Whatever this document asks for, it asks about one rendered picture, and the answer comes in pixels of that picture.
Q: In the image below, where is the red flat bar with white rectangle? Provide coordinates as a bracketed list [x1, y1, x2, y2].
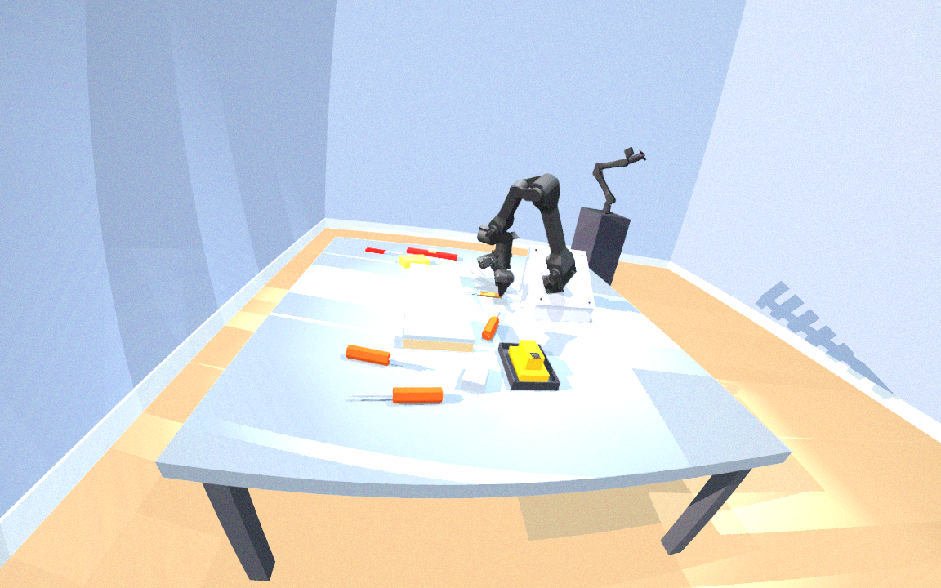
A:
[407, 247, 457, 261]

